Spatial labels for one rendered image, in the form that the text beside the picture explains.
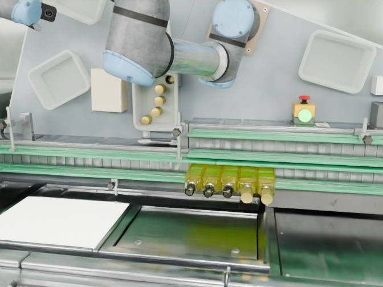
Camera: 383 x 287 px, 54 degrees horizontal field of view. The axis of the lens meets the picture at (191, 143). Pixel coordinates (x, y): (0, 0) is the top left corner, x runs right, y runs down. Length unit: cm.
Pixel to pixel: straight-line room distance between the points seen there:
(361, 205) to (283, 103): 46
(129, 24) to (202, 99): 74
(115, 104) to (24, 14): 56
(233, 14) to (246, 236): 65
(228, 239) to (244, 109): 54
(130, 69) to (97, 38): 79
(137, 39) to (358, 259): 86
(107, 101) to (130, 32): 74
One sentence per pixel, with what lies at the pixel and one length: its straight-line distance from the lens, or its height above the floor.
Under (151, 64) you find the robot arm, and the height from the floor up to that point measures 142.
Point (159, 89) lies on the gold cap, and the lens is 143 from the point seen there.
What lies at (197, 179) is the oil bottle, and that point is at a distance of 119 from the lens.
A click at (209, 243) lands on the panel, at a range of 113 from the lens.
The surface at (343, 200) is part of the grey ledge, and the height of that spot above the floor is 88.
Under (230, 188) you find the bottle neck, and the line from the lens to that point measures 114.
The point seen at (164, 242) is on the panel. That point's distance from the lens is 113.
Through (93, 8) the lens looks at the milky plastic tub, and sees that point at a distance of 157.
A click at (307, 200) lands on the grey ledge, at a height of 88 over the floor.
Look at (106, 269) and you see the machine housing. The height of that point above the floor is 139.
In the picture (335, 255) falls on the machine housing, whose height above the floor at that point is 117.
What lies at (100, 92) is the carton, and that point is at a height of 82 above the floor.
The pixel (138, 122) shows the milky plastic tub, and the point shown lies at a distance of 147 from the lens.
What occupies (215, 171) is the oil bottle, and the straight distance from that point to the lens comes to 125.
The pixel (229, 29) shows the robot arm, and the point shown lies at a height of 107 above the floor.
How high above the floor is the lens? 219
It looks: 73 degrees down
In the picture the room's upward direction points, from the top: 147 degrees counter-clockwise
